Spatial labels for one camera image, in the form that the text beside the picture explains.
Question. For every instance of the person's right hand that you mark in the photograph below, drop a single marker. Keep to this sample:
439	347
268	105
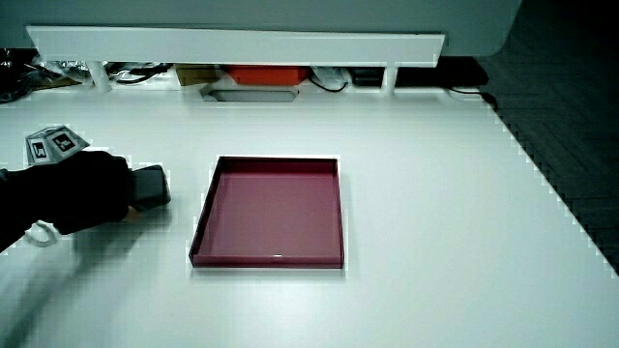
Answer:
87	188

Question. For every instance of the dark grey battery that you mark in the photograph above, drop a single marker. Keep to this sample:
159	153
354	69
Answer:
151	187

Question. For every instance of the person's right forearm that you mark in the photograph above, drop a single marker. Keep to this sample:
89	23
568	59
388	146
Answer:
21	198

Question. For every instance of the white desk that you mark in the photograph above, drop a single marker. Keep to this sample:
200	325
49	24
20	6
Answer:
435	217

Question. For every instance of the crumpled plastic bags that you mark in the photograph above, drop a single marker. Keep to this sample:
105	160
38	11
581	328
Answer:
29	72

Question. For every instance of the brown cardboard box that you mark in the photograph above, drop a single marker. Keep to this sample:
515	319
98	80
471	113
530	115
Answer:
196	74

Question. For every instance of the red tray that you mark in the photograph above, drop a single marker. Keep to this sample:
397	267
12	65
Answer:
273	212

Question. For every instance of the white shelf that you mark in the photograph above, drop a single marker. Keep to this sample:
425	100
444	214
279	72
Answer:
232	46

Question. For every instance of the orange box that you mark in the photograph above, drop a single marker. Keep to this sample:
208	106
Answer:
268	74

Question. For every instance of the white bag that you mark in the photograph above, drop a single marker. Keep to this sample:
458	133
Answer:
330	77

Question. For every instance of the small black box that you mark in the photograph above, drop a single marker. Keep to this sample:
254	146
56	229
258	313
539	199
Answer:
366	76

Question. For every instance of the large black box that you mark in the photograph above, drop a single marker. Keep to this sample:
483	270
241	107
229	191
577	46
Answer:
442	71

